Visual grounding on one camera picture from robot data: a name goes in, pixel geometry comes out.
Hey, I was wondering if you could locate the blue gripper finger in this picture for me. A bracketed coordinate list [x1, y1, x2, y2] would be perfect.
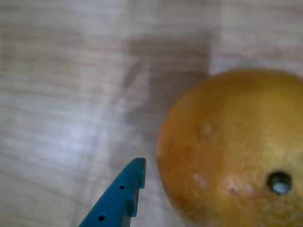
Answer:
[78, 157, 147, 227]

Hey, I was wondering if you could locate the yellowish orange with stem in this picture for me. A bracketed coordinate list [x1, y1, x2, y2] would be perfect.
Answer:
[156, 68, 303, 227]

